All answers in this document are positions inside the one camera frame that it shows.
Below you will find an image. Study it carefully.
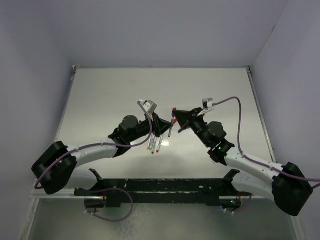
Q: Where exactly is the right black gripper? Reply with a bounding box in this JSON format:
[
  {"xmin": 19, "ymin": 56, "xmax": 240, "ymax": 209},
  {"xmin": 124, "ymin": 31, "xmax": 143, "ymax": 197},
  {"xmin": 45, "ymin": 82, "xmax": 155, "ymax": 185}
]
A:
[{"xmin": 172, "ymin": 108, "xmax": 211, "ymax": 148}]

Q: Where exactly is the yellow-end white marker pen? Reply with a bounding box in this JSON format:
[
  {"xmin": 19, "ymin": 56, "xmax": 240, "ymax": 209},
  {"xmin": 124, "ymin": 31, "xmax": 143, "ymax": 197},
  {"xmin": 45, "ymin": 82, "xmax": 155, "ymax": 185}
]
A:
[{"xmin": 147, "ymin": 134, "xmax": 155, "ymax": 151}]

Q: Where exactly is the red-end white marker pen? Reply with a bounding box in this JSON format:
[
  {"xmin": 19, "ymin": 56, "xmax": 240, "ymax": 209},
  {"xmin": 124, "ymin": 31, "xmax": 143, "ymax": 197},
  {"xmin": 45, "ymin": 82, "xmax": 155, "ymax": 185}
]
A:
[{"xmin": 156, "ymin": 135, "xmax": 164, "ymax": 153}]

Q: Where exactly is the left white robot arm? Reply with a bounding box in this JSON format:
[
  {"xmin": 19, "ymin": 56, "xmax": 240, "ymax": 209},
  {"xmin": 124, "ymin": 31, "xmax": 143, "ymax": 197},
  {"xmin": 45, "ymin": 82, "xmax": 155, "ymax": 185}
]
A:
[{"xmin": 31, "ymin": 113, "xmax": 173, "ymax": 196}]

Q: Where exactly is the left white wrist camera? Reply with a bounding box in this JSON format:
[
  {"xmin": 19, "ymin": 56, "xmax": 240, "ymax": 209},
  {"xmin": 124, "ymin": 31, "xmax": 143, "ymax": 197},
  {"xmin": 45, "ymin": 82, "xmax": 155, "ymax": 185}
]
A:
[{"xmin": 138, "ymin": 99, "xmax": 158, "ymax": 115}]

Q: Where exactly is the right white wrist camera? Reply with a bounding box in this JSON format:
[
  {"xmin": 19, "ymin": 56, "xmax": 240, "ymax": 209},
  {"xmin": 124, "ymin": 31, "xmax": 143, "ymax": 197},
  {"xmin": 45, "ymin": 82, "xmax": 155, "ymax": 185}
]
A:
[{"xmin": 202, "ymin": 98, "xmax": 214, "ymax": 111}]

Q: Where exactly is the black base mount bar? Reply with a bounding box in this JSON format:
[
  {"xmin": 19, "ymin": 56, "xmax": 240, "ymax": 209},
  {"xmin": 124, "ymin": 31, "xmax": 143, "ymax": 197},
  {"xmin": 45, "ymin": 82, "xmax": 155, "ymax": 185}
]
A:
[{"xmin": 74, "ymin": 170, "xmax": 250, "ymax": 208}]

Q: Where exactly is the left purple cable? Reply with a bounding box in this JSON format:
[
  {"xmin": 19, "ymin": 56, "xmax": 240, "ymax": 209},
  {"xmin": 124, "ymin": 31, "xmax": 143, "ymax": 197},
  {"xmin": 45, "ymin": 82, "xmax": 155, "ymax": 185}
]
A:
[{"xmin": 34, "ymin": 101, "xmax": 157, "ymax": 190}]

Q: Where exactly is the aluminium frame rail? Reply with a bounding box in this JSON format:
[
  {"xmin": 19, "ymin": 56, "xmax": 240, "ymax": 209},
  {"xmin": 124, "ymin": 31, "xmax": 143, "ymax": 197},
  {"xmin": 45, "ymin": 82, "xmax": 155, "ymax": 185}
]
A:
[{"xmin": 246, "ymin": 66, "xmax": 297, "ymax": 201}]

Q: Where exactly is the purple-end white marker pen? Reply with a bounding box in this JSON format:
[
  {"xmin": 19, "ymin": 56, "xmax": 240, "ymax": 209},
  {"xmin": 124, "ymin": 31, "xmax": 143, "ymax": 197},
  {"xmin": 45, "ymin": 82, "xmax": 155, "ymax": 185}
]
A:
[{"xmin": 168, "ymin": 113, "xmax": 175, "ymax": 138}]

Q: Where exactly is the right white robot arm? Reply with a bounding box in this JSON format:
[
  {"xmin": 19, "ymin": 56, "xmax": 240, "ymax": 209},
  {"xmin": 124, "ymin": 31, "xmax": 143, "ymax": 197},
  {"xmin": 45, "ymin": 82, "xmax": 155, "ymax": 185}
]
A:
[{"xmin": 172, "ymin": 108, "xmax": 314, "ymax": 217}]

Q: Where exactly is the green-end white marker pen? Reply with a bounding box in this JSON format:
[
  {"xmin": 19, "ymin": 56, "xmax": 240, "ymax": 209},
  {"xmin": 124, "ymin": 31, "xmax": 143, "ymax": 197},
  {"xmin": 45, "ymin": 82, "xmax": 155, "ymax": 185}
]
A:
[{"xmin": 149, "ymin": 136, "xmax": 158, "ymax": 153}]

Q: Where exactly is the lower purple cable loop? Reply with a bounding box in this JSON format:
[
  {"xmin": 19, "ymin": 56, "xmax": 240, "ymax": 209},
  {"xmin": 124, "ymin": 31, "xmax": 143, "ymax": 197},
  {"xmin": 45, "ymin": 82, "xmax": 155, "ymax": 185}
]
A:
[{"xmin": 84, "ymin": 186, "xmax": 136, "ymax": 223}]

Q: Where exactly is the blue-end white marker pen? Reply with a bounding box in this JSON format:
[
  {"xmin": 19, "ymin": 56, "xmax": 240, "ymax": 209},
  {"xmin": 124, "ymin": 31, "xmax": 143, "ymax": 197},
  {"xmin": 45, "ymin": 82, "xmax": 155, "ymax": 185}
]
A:
[{"xmin": 151, "ymin": 136, "xmax": 158, "ymax": 154}]

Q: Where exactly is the purple pen cap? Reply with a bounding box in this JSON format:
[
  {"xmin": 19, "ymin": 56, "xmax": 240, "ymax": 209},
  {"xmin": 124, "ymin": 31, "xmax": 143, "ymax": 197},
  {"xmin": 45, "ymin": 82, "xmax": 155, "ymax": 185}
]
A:
[{"xmin": 171, "ymin": 107, "xmax": 176, "ymax": 118}]

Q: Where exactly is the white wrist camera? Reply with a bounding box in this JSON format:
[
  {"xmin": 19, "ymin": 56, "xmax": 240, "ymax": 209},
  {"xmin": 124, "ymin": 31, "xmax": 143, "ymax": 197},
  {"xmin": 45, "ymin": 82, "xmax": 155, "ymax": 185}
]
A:
[
  {"xmin": 138, "ymin": 99, "xmax": 158, "ymax": 115},
  {"xmin": 202, "ymin": 98, "xmax": 214, "ymax": 111}
]

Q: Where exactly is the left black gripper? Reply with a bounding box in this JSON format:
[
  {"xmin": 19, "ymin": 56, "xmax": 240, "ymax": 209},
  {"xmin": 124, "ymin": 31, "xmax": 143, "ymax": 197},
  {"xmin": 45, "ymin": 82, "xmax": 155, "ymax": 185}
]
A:
[{"xmin": 127, "ymin": 111, "xmax": 173, "ymax": 143}]

